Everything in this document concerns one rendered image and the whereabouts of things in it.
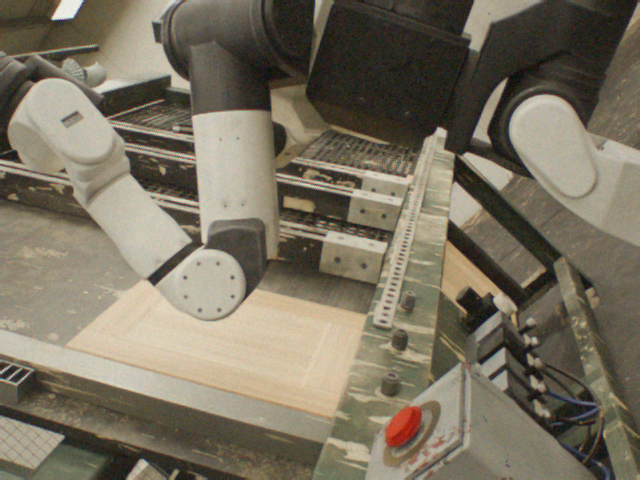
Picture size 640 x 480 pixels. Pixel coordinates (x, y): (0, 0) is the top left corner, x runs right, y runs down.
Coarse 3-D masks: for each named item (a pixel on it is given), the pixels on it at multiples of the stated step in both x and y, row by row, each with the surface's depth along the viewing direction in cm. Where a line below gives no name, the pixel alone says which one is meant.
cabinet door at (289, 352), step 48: (144, 288) 112; (96, 336) 96; (144, 336) 99; (192, 336) 101; (240, 336) 103; (288, 336) 105; (336, 336) 107; (240, 384) 91; (288, 384) 92; (336, 384) 94
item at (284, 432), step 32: (0, 352) 85; (32, 352) 86; (64, 352) 88; (64, 384) 84; (96, 384) 83; (128, 384) 83; (160, 384) 84; (192, 384) 85; (160, 416) 83; (192, 416) 81; (224, 416) 80; (256, 416) 81; (288, 416) 82; (256, 448) 81; (288, 448) 80; (320, 448) 79
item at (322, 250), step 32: (0, 160) 147; (0, 192) 144; (32, 192) 142; (64, 192) 140; (192, 224) 136; (288, 224) 136; (288, 256) 134; (320, 256) 132; (352, 256) 130; (384, 256) 131
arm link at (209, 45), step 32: (192, 0) 71; (224, 0) 67; (192, 32) 69; (224, 32) 67; (192, 64) 70; (224, 64) 68; (256, 64) 69; (192, 96) 71; (224, 96) 68; (256, 96) 70
